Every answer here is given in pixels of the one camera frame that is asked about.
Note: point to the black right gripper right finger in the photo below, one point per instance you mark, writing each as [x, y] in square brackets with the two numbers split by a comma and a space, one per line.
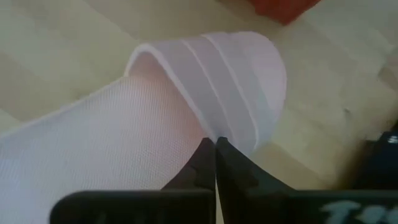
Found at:
[239, 174]

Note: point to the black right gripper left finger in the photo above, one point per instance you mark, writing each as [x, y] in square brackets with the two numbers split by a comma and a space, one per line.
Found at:
[199, 171]

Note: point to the red plastic bin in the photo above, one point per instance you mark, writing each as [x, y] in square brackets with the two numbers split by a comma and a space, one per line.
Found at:
[283, 9]

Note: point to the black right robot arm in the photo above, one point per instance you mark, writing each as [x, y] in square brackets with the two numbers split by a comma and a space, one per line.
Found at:
[381, 161]

